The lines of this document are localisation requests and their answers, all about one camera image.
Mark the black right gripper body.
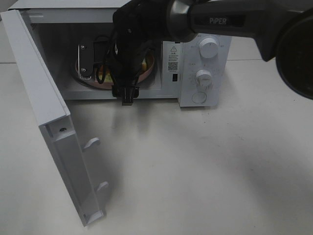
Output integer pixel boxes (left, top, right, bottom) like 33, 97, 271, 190
111, 0, 167, 84

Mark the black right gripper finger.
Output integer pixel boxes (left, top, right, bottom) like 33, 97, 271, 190
112, 82, 121, 97
121, 82, 139, 106

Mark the pink plate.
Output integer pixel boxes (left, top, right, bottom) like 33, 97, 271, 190
73, 51, 155, 90

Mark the sandwich with white bread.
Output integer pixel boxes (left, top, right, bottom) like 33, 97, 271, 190
95, 54, 155, 83

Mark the white microwave door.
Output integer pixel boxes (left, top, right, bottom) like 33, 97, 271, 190
1, 10, 109, 226

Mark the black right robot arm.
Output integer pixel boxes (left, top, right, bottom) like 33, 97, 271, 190
105, 0, 313, 105

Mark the glass microwave turntable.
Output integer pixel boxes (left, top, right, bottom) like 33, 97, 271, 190
72, 73, 113, 90

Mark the white upper microwave knob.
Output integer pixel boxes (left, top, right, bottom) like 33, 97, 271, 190
199, 37, 219, 59

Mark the white microwave knob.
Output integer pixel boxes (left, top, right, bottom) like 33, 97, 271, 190
199, 37, 219, 59
196, 69, 212, 88

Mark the white microwave oven body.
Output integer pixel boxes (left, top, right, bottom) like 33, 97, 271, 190
7, 0, 231, 107

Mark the white lower microwave knob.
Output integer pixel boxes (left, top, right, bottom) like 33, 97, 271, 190
196, 69, 212, 88

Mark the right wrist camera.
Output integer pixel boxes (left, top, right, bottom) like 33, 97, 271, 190
77, 42, 94, 81

